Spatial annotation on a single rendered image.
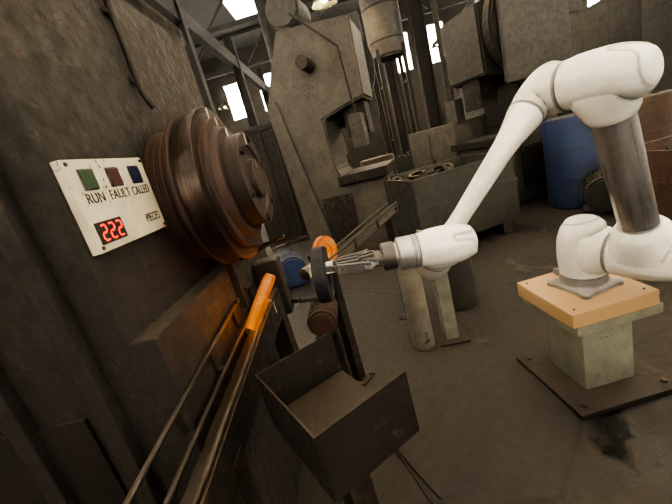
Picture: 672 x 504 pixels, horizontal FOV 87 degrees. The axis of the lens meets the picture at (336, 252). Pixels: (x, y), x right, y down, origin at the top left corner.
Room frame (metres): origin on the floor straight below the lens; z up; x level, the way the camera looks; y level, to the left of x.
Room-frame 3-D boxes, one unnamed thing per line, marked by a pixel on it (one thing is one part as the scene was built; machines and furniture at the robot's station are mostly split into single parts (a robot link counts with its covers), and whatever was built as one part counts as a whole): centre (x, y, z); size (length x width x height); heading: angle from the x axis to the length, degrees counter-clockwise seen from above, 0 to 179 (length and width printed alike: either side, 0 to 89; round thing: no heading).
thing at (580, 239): (1.20, -0.89, 0.58); 0.18 x 0.16 x 0.22; 24
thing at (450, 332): (1.75, -0.50, 0.31); 0.24 x 0.16 x 0.62; 175
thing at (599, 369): (1.21, -0.89, 0.16); 0.40 x 0.40 x 0.31; 2
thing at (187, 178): (1.14, 0.29, 1.11); 0.47 x 0.06 x 0.47; 175
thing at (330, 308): (1.45, 0.13, 0.27); 0.22 x 0.13 x 0.53; 175
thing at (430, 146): (5.06, -1.89, 0.55); 1.10 x 0.53 x 1.10; 15
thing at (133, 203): (0.81, 0.43, 1.15); 0.26 x 0.02 x 0.18; 175
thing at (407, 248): (0.89, -0.18, 0.83); 0.09 x 0.06 x 0.09; 175
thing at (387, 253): (0.90, -0.11, 0.83); 0.09 x 0.08 x 0.07; 85
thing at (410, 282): (1.72, -0.34, 0.26); 0.12 x 0.12 x 0.52
